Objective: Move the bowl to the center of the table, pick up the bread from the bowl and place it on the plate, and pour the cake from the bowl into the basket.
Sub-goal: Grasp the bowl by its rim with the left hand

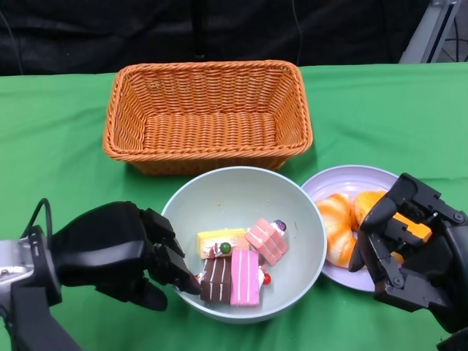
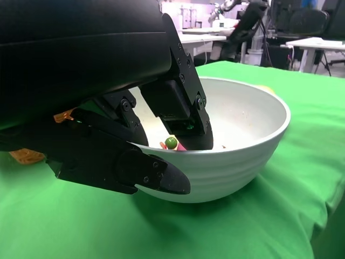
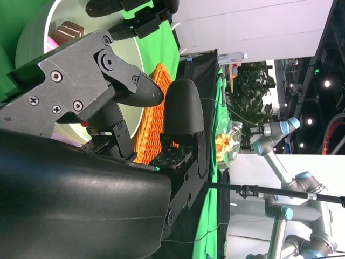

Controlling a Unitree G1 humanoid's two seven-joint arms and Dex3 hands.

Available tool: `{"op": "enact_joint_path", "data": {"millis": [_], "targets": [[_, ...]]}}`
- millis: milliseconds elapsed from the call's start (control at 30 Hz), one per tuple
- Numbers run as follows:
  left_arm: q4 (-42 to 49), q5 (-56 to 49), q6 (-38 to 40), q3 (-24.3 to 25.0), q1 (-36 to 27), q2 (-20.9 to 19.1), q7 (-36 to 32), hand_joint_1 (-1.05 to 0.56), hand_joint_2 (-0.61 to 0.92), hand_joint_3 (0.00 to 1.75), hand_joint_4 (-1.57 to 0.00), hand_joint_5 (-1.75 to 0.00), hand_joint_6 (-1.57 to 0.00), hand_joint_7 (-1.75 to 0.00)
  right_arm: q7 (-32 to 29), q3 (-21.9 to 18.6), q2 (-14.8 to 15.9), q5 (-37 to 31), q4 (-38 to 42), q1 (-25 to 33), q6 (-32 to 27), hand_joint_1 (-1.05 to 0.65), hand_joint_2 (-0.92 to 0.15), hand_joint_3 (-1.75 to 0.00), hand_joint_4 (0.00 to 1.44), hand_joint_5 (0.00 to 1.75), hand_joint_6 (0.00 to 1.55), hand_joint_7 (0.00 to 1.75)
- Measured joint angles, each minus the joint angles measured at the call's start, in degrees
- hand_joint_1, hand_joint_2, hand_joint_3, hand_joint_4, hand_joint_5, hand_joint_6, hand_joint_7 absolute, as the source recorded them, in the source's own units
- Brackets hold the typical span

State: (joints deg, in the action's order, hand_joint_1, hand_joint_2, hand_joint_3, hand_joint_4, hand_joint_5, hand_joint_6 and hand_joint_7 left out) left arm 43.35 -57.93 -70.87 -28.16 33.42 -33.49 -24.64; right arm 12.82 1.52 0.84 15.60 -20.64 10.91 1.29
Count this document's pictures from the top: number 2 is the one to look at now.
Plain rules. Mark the black office chair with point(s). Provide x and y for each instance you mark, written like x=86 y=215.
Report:
x=304 y=19

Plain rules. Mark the green tablecloth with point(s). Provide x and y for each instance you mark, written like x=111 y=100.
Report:
x=242 y=229

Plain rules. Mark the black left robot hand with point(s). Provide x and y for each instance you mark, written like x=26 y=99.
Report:
x=67 y=67

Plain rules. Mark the yellow cake slice green ball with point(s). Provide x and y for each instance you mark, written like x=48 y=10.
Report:
x=170 y=142

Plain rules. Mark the black equipment stand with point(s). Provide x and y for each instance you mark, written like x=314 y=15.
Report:
x=242 y=29

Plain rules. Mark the white desk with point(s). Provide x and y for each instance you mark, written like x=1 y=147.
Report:
x=318 y=43

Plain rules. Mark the pale grey-green bowl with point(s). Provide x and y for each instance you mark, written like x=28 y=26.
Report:
x=229 y=167

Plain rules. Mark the orange wicker basket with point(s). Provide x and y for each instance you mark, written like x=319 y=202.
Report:
x=27 y=156

